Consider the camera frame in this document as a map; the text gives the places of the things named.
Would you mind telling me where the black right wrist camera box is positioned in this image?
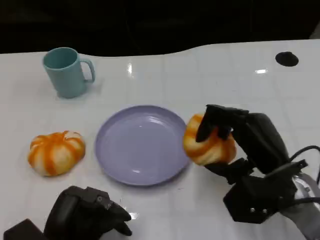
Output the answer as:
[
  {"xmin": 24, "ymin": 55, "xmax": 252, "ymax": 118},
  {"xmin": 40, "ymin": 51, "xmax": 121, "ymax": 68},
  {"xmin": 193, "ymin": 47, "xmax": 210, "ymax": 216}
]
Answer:
[{"xmin": 222, "ymin": 159, "xmax": 308, "ymax": 224}]

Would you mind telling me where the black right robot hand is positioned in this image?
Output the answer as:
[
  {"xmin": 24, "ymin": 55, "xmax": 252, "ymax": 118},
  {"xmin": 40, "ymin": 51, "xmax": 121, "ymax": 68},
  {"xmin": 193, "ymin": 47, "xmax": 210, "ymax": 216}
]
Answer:
[{"xmin": 194, "ymin": 104, "xmax": 291, "ymax": 186}]

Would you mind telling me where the pale green mug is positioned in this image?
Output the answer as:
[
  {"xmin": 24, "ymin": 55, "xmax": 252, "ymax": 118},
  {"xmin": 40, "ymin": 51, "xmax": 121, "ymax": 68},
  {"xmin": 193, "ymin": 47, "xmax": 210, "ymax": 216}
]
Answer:
[{"xmin": 42, "ymin": 47, "xmax": 96, "ymax": 99}]

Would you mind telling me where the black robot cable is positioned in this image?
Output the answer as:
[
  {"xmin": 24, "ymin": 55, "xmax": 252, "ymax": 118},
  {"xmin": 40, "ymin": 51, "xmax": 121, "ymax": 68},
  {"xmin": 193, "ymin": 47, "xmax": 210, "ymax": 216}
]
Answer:
[
  {"xmin": 282, "ymin": 196, "xmax": 320, "ymax": 208},
  {"xmin": 287, "ymin": 145, "xmax": 320, "ymax": 162}
]

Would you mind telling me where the lilac plate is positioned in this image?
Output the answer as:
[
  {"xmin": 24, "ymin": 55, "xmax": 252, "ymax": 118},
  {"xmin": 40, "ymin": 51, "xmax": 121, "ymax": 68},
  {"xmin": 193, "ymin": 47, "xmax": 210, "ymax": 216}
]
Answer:
[{"xmin": 94, "ymin": 104, "xmax": 192, "ymax": 187}]

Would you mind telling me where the orange and white toy bread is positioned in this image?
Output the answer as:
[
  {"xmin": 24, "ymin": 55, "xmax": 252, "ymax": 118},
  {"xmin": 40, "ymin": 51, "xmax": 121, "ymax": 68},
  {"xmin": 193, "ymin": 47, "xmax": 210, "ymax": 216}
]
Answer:
[
  {"xmin": 27, "ymin": 130, "xmax": 87, "ymax": 177},
  {"xmin": 183, "ymin": 113, "xmax": 238, "ymax": 166}
]

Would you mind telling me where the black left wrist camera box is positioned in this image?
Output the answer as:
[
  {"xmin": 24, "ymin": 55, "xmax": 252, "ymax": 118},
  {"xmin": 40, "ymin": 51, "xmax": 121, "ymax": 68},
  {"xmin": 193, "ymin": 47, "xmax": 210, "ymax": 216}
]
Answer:
[{"xmin": 3, "ymin": 218, "xmax": 45, "ymax": 240}]

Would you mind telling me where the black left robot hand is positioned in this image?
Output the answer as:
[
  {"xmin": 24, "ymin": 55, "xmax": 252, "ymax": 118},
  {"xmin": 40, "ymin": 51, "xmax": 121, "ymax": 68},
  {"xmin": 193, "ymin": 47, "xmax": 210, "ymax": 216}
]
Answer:
[{"xmin": 43, "ymin": 185, "xmax": 133, "ymax": 240}]

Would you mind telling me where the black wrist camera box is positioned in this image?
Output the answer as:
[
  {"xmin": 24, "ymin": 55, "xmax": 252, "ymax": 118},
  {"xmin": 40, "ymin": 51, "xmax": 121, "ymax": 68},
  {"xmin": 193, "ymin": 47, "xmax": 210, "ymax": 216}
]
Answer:
[
  {"xmin": 3, "ymin": 218, "xmax": 45, "ymax": 240},
  {"xmin": 222, "ymin": 159, "xmax": 308, "ymax": 224}
]

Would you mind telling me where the black round table grommet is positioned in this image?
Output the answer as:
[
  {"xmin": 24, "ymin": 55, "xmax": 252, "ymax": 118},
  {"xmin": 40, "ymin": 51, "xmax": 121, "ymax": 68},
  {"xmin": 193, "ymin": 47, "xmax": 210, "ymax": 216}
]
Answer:
[{"xmin": 274, "ymin": 51, "xmax": 300, "ymax": 67}]

